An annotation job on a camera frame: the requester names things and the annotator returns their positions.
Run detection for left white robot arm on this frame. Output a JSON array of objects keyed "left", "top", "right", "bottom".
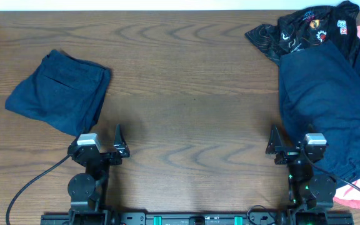
[{"left": 67, "top": 124, "right": 130, "bottom": 225}]

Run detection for black printed cycling jersey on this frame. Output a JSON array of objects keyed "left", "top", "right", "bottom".
[{"left": 245, "top": 1, "right": 360, "bottom": 65}]

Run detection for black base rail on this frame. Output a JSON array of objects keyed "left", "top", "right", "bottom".
[{"left": 40, "top": 211, "right": 354, "bottom": 225}]

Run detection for folded navy blue shorts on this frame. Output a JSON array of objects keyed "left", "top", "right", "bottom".
[{"left": 5, "top": 49, "right": 112, "bottom": 136}]

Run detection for navy blue shorts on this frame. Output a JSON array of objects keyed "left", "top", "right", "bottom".
[
  {"left": 279, "top": 41, "right": 360, "bottom": 182},
  {"left": 5, "top": 49, "right": 112, "bottom": 136}
]

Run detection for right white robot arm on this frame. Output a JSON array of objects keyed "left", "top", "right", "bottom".
[{"left": 266, "top": 125, "right": 336, "bottom": 225}]

